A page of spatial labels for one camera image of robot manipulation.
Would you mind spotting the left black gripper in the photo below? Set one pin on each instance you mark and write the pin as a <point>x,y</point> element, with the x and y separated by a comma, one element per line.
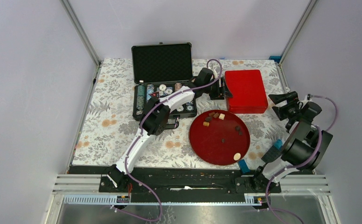
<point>220,92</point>

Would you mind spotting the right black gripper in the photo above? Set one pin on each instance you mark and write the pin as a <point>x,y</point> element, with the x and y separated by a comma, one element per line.
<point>292,100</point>

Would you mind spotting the red square box lid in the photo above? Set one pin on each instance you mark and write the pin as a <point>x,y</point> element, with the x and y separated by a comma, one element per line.
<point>248,92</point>

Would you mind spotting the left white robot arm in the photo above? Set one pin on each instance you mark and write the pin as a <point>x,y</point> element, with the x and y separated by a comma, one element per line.
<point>154,121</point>

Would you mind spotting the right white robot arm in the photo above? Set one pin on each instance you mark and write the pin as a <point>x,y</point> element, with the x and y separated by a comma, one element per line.
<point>304,147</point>

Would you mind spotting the white oval chocolate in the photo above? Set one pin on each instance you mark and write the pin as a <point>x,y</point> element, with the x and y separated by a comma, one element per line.
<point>237,156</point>

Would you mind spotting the round red tray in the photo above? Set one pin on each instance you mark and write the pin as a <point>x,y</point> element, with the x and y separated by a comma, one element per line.
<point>216,135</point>

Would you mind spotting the grey lego baseplate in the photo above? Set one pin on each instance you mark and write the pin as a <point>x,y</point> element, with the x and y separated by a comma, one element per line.
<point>273,153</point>

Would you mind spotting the black poker chip case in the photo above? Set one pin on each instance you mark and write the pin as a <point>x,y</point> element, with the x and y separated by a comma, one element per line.
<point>160,70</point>

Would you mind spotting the blue lego brick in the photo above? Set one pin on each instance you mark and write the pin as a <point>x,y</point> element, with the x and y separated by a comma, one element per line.
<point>243,166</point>

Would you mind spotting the floral tablecloth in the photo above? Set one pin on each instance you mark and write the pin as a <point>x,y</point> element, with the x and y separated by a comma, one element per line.
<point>109,128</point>

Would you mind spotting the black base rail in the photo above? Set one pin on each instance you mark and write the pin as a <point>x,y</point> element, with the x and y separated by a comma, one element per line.
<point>181,185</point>

